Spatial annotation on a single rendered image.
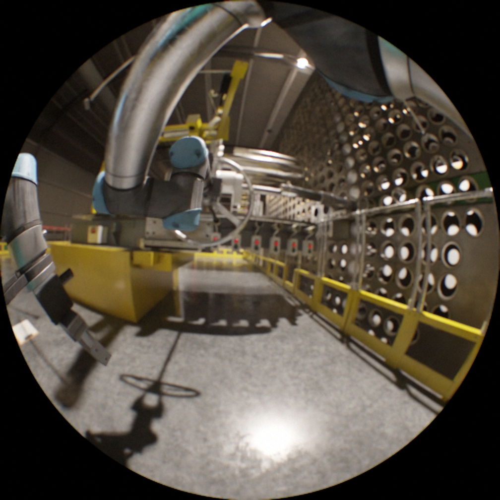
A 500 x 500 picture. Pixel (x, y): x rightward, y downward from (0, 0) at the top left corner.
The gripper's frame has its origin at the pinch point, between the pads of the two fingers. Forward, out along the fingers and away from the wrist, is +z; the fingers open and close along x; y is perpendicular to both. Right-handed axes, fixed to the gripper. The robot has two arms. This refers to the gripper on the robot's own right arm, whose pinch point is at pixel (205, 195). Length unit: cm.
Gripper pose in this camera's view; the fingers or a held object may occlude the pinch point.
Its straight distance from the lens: 58.7
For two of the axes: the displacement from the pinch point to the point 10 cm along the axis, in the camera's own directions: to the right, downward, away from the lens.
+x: 9.8, 1.5, 1.6
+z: -1.5, -0.4, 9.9
